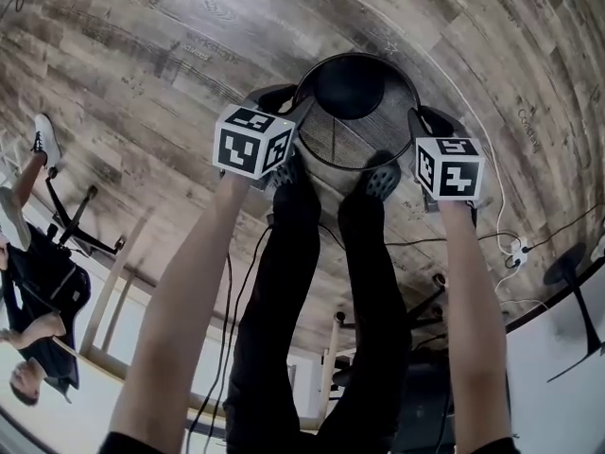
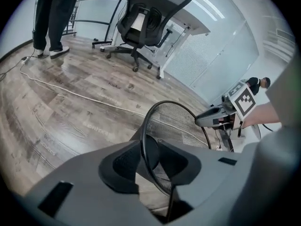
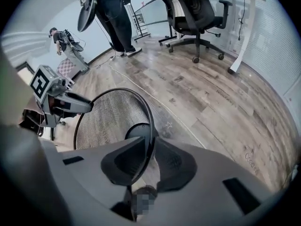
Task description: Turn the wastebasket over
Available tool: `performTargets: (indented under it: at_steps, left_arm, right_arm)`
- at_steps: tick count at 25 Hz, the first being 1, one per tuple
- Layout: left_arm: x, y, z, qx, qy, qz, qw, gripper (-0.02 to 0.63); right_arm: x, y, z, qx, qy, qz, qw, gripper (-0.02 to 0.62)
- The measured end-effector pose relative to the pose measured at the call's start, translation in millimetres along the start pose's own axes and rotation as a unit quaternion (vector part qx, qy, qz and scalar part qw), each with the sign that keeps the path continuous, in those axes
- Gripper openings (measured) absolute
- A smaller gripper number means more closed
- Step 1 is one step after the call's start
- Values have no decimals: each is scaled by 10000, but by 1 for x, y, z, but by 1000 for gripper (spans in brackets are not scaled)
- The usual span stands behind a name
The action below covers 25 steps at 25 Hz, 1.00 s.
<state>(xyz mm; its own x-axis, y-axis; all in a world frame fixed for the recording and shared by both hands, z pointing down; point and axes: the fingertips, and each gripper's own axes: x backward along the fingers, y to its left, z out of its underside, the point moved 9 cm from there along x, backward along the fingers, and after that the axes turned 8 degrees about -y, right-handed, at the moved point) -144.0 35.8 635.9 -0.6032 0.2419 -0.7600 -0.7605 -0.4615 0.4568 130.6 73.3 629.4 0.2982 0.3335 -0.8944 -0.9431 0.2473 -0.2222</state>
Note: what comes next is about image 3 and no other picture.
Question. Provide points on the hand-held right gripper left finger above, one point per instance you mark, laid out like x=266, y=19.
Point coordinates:
x=113, y=166

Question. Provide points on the black-framed whiteboard on stand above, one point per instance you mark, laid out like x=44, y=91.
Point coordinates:
x=152, y=22

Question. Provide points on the black metal mesh cup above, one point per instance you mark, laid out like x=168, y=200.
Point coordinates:
x=110, y=116

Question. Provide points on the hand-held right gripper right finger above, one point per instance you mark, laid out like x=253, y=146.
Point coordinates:
x=176, y=166

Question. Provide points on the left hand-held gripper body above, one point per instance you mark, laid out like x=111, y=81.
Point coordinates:
x=40, y=83

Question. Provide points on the dark-framed window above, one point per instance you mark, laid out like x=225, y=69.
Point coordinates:
x=23, y=72

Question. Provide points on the white office desk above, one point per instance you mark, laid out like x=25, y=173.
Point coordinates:
x=247, y=32

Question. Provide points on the frosted glass partition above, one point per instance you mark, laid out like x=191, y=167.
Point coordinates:
x=270, y=36

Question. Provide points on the pink checkered table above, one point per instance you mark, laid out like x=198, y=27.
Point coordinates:
x=64, y=68

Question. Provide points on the black office chair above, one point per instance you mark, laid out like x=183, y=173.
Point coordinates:
x=190, y=10

